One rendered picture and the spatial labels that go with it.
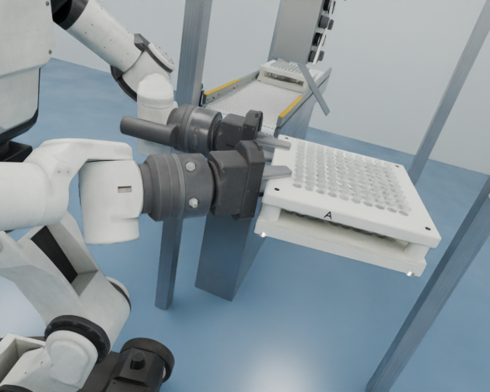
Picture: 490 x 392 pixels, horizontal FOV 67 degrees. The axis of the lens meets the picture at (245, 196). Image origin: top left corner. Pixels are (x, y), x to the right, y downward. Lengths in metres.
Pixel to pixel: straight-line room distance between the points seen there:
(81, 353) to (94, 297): 0.11
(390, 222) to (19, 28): 0.62
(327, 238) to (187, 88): 0.83
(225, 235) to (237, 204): 1.12
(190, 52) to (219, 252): 0.89
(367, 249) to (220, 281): 1.31
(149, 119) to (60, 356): 0.53
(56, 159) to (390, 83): 4.24
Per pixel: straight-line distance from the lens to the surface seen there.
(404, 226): 0.54
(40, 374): 1.11
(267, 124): 1.26
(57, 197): 0.41
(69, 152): 0.42
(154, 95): 0.69
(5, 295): 1.92
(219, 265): 1.75
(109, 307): 0.91
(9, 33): 0.69
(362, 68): 4.46
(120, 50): 0.93
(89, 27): 0.92
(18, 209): 0.39
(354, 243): 0.55
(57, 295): 0.87
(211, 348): 1.67
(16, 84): 0.73
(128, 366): 1.35
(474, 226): 1.26
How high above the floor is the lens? 1.32
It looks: 29 degrees down
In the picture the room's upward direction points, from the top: 13 degrees clockwise
